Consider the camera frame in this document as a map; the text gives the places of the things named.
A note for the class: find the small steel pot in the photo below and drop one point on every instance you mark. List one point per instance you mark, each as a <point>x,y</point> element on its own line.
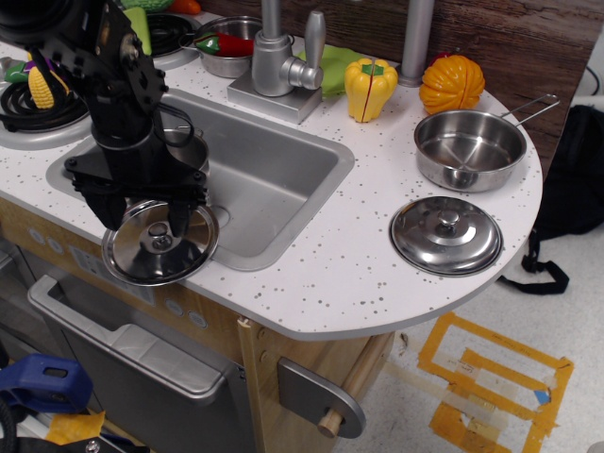
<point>246,27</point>

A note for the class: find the orange toy pumpkin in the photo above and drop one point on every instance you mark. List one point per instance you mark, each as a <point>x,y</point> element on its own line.
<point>451,82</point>

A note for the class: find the yellow toy bell pepper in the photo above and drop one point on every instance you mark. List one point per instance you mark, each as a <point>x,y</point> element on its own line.
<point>368,85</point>

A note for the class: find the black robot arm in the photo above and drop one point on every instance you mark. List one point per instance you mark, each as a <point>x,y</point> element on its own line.
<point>95,46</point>

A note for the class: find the black front stove burner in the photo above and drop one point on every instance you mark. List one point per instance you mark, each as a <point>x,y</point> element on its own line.
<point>19,112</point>

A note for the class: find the green toy vegetable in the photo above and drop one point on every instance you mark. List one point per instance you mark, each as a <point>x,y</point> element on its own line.
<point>151,6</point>

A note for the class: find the large steel lid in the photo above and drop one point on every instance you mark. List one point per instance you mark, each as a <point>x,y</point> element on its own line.
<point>446,236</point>

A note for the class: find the yellow tape on floor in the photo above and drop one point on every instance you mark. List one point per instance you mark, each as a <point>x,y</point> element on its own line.
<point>500,395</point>

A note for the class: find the grey toy sink basin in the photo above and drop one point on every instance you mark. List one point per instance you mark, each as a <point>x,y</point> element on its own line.
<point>266,181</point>

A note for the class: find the purple toy eggplant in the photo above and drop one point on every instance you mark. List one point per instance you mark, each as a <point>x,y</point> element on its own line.
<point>17,71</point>

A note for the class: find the black backpack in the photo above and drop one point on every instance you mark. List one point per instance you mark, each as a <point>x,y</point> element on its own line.
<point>572,200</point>

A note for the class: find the green cloth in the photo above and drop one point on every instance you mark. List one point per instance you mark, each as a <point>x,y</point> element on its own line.
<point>334,63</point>

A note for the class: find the steel frying pan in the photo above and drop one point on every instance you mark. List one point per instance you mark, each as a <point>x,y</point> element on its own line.
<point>473,151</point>

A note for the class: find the steel pot in sink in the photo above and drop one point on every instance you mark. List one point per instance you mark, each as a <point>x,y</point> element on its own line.
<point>187,145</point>

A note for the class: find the black rear stove burner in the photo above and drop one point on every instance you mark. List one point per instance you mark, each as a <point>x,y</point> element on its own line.
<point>168,32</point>

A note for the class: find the grey metal pole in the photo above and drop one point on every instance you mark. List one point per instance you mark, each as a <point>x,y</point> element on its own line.
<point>415,50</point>

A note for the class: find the blue clamp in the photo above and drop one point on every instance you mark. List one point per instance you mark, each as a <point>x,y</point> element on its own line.
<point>45,383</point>

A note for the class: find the silver toy faucet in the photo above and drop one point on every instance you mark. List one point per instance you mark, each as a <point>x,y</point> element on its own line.
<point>279,83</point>

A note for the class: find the grey toy oven door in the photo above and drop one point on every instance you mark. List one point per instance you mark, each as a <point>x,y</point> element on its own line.
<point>167,391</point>

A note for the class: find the orange toy vegetable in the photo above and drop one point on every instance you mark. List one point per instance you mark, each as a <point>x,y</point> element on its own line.
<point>189,7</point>

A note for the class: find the yellow toy corn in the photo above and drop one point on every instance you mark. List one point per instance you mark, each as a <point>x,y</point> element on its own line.
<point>40,90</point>

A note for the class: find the wooden towel rod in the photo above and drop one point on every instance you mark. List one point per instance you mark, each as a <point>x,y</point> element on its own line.
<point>331,424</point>

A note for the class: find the black stove burner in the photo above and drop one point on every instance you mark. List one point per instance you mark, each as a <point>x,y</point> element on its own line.
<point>168,32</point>
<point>19,112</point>

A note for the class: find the red toy chili pepper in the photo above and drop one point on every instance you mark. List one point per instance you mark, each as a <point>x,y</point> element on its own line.
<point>224,45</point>

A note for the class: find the small steel pot lid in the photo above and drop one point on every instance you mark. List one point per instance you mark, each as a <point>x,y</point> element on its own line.
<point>144,250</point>

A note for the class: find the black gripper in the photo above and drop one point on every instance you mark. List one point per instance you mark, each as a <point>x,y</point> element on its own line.
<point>107,177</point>

